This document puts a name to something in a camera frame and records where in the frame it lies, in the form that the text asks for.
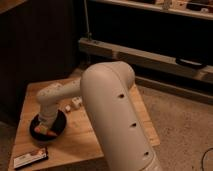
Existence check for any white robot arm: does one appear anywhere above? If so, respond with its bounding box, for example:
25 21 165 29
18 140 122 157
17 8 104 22
34 61 163 171

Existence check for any black round bowl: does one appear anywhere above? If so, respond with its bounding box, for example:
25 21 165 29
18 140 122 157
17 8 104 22
29 110 67 141

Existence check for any black white flat box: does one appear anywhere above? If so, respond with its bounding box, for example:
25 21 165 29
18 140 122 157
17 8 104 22
13 148 48 169

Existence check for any wooden table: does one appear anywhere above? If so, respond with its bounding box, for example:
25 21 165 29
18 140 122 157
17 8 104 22
7 77 161 171

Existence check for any white tube bottle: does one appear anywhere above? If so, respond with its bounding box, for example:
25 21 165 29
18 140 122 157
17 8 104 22
65 97 82 112

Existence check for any metal pole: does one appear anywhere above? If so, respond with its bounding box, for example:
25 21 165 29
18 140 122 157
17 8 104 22
83 0 92 40

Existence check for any long wooden bench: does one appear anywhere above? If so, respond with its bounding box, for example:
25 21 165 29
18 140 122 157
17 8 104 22
78 38 213 105

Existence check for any black handle on bench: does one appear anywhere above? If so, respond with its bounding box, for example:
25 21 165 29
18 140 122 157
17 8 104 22
175 58 207 70

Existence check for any black cable on floor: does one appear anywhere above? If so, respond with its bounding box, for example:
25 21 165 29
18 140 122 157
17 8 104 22
200 146 213 171

